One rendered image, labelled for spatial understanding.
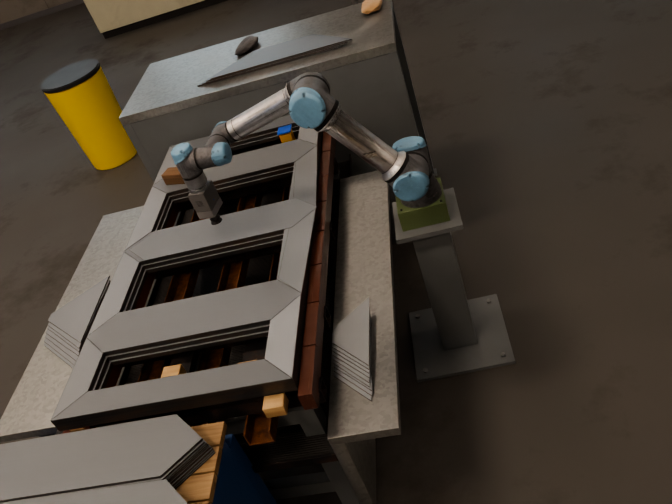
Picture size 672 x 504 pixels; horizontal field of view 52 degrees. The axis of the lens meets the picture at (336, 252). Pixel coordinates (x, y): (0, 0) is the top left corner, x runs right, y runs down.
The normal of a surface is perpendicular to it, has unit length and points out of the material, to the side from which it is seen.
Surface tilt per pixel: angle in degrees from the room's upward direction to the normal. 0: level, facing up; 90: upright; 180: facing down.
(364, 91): 90
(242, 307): 0
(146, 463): 0
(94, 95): 93
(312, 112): 82
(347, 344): 0
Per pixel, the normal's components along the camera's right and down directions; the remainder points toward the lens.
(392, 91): -0.04, 0.63
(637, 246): -0.29, -0.75
